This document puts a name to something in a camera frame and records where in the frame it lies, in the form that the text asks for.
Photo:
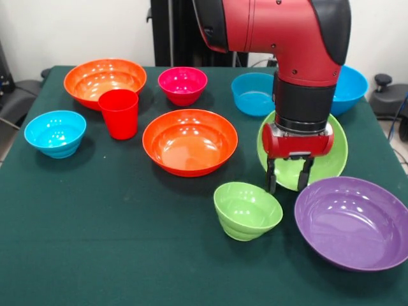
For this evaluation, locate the orange bowl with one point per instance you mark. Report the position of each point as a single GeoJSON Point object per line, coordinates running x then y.
{"type": "Point", "coordinates": [191, 150]}
{"type": "Point", "coordinates": [89, 79]}

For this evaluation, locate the black pedestal leg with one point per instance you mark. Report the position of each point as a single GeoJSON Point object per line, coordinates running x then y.
{"type": "Point", "coordinates": [19, 95]}
{"type": "Point", "coordinates": [389, 99]}

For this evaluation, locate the pink bowl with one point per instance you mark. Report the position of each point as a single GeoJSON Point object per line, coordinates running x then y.
{"type": "Point", "coordinates": [182, 86]}

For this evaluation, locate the dark green tablecloth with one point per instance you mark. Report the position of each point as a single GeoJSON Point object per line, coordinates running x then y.
{"type": "Point", "coordinates": [95, 223]}

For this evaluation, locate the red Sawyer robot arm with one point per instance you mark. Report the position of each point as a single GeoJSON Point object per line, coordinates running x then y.
{"type": "Point", "coordinates": [280, 32]}

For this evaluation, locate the large green bowl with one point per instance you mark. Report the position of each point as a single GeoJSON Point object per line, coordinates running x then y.
{"type": "Point", "coordinates": [334, 153]}

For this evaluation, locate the small blue ribbed bowl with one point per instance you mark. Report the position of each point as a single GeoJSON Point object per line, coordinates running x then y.
{"type": "Point", "coordinates": [54, 134]}

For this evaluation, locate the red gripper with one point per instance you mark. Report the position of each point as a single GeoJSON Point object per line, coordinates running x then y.
{"type": "Point", "coordinates": [296, 145]}

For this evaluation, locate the translucent blue straight-sided bowl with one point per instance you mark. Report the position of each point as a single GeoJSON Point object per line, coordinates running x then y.
{"type": "Point", "coordinates": [252, 99]}

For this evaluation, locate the large blue bowl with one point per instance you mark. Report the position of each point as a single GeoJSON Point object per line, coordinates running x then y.
{"type": "Point", "coordinates": [350, 89]}

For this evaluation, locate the red cup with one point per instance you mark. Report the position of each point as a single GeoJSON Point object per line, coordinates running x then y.
{"type": "Point", "coordinates": [119, 118]}

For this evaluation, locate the small green bowl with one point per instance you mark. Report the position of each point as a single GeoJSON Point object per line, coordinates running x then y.
{"type": "Point", "coordinates": [245, 210]}

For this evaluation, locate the purple bowl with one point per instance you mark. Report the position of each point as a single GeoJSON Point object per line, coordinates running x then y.
{"type": "Point", "coordinates": [350, 223]}

